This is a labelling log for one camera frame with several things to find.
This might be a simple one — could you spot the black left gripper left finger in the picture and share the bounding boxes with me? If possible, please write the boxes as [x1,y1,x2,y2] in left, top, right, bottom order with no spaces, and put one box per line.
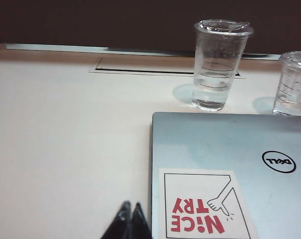
[100,201,132,239]

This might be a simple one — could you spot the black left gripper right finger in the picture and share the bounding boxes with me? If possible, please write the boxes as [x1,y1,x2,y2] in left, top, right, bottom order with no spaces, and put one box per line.
[129,202,152,239]

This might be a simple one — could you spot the short clear plastic cup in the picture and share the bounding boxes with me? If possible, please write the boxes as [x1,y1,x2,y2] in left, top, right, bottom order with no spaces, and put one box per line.
[272,51,301,117]

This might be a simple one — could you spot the tall clear plastic cup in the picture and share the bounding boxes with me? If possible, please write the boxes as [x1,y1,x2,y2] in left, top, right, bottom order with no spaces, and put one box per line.
[193,19,255,112]

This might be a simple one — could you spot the silver Dell laptop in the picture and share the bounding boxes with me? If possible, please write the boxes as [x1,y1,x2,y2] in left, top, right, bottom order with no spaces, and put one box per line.
[149,112,301,239]

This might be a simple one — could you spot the wide brown desk divider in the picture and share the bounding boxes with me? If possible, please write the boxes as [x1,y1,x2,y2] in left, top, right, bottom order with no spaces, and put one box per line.
[0,0,301,58]

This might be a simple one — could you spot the grey divider foot bracket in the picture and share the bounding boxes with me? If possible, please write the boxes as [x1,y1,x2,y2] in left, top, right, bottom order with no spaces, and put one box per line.
[4,43,281,61]

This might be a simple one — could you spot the white desk cable flap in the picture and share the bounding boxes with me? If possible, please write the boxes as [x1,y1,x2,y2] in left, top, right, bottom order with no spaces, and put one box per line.
[88,57,247,80]

